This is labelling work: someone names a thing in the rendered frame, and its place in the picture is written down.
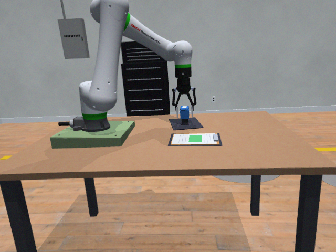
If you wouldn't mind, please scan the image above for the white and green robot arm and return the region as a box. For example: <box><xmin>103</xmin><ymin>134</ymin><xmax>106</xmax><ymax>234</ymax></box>
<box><xmin>58</xmin><ymin>0</ymin><xmax>193</xmax><ymax>132</ymax></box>

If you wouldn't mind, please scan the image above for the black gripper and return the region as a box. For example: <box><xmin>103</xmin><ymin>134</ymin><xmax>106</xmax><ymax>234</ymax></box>
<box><xmin>172</xmin><ymin>78</ymin><xmax>196</xmax><ymax>118</ymax></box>

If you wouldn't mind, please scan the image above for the blue self-inking stamp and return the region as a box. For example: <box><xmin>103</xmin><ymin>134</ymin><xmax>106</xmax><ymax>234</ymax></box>
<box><xmin>180</xmin><ymin>106</ymin><xmax>189</xmax><ymax>125</ymax></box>

